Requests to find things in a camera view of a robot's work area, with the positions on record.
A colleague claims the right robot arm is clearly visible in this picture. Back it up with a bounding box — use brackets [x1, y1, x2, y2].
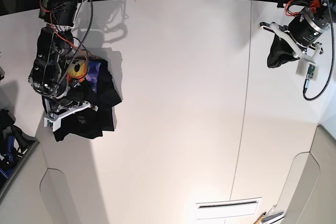
[28, 0, 92, 119]

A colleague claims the yellow pencil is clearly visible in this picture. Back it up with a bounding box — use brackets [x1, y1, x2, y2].
[254, 212, 267, 224]

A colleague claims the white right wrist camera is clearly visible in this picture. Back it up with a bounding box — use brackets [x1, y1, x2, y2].
[44, 116, 61, 132]

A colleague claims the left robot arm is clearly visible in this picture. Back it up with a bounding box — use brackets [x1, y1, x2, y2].
[259, 0, 335, 68]

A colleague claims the blue and black bag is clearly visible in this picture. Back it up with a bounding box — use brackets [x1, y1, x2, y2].
[1, 109, 36, 187]

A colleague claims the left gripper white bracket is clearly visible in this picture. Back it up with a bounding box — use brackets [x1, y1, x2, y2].
[259, 7, 330, 68]

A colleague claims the black T-shirt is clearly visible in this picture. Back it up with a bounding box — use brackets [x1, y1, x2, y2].
[53, 48, 123, 142]

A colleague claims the grey pen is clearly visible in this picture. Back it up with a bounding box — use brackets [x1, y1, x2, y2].
[261, 211, 285, 223]

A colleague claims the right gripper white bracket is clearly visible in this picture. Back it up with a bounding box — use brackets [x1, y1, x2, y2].
[43, 97, 99, 119]

